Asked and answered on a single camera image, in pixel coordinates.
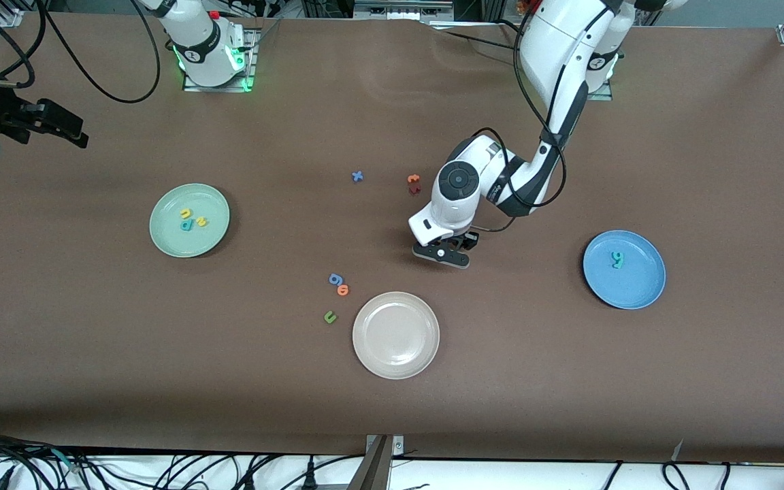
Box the black cable at arm base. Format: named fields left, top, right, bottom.
left=426, top=20, right=523, bottom=55

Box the grey metal equipment box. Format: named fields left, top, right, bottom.
left=353, top=0, right=455, bottom=21

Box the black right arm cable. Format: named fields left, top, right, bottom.
left=0, top=0, right=161, bottom=104

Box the blue plate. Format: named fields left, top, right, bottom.
left=583, top=230, right=666, bottom=310

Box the green plate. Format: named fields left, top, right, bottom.
left=149, top=183, right=231, bottom=259

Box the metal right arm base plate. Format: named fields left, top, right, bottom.
left=182, top=27, right=258, bottom=93

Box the beige plate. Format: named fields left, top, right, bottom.
left=352, top=291, right=441, bottom=380

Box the metal table bracket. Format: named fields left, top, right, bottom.
left=346, top=434, right=405, bottom=490

